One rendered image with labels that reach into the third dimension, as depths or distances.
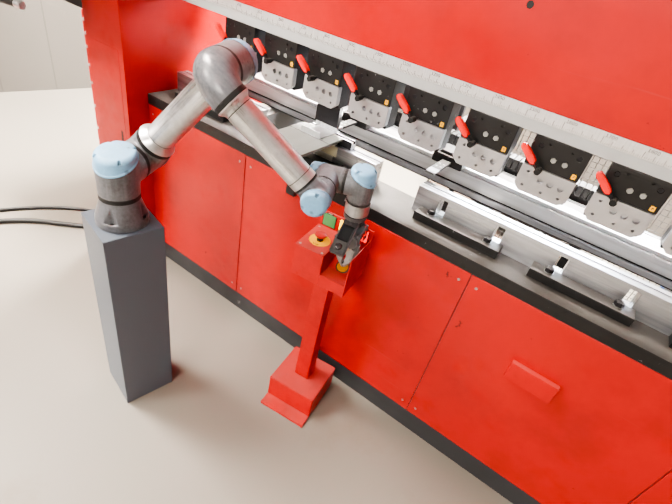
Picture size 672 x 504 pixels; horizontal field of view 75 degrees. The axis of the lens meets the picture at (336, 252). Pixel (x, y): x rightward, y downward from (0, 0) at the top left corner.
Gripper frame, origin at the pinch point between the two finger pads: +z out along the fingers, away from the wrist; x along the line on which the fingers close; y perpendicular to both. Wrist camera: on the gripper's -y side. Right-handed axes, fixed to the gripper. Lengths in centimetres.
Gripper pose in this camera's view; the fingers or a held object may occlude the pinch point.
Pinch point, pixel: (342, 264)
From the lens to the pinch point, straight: 143.5
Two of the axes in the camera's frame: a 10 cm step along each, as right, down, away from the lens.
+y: 4.7, -5.2, 7.1
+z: -1.5, 7.5, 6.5
